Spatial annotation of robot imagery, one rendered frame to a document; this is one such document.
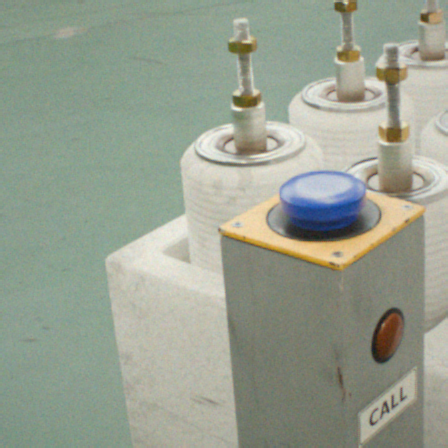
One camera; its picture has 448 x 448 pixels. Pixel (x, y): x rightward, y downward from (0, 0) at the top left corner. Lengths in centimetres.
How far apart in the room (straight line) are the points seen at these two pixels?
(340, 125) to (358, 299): 34
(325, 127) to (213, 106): 80
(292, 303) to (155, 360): 32
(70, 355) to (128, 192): 36
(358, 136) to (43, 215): 59
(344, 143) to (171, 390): 21
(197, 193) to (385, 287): 27
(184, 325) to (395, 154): 19
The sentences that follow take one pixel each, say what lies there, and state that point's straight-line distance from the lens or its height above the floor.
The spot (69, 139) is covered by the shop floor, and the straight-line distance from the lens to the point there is 159.
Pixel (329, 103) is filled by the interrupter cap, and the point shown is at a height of 25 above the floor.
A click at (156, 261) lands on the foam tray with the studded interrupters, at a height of 18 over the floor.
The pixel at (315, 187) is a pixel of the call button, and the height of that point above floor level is 33.
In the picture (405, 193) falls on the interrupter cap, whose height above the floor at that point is 25.
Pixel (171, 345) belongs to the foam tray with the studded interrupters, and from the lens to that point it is 82.
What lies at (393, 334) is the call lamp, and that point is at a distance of 55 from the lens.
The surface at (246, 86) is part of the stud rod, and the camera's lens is 79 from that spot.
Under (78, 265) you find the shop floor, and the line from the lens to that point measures 124.
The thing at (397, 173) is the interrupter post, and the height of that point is 26.
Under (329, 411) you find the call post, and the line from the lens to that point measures 55.
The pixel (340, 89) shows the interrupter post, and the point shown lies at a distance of 89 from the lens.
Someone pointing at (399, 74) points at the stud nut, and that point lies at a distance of 71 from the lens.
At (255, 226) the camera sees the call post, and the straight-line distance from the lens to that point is 54.
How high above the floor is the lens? 55
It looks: 25 degrees down
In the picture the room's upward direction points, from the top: 5 degrees counter-clockwise
